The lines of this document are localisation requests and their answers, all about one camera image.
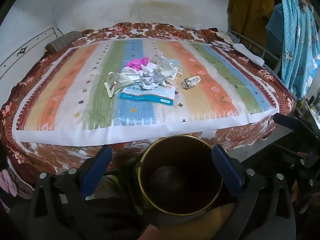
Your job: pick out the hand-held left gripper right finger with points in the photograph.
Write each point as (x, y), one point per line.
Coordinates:
(227, 172)

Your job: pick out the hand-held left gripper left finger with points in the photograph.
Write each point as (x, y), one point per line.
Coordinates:
(96, 172)

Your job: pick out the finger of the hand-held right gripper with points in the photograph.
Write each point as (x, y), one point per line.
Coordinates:
(287, 123)

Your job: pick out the dark round bin gold rim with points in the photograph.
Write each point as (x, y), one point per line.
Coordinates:
(180, 177)

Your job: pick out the blue and white packet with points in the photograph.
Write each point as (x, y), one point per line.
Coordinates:
(147, 95)

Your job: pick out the small wrapper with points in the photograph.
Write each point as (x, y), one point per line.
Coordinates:
(191, 82)

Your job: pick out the white printed wrapper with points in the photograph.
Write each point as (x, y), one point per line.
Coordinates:
(150, 76)

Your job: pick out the brown floral blanket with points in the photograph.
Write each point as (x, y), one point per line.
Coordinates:
(62, 157)

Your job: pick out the striped colourful mat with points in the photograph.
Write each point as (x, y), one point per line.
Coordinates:
(150, 120)

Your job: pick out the white folded cloth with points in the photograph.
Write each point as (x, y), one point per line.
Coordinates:
(248, 52)

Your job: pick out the blue printed hanging cloth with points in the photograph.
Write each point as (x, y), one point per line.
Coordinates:
(297, 42)

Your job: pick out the pale crumpled plastic bag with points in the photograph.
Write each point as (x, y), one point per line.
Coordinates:
(115, 82)

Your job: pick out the light blue garment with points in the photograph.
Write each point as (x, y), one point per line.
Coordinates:
(273, 22)

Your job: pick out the pile of printed packets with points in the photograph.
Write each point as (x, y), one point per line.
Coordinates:
(221, 42)

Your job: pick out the pink plastic bag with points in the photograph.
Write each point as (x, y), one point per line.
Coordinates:
(136, 63)

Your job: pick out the yellow hanging jacket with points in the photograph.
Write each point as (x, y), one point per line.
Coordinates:
(250, 12)

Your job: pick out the blue face mask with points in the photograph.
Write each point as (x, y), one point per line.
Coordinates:
(175, 67)

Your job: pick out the grey pillow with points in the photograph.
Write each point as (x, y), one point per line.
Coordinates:
(62, 42)

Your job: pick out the white bed headboard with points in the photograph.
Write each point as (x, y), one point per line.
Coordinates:
(25, 52)

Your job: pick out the metal bed rail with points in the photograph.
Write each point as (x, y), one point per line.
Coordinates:
(268, 55)

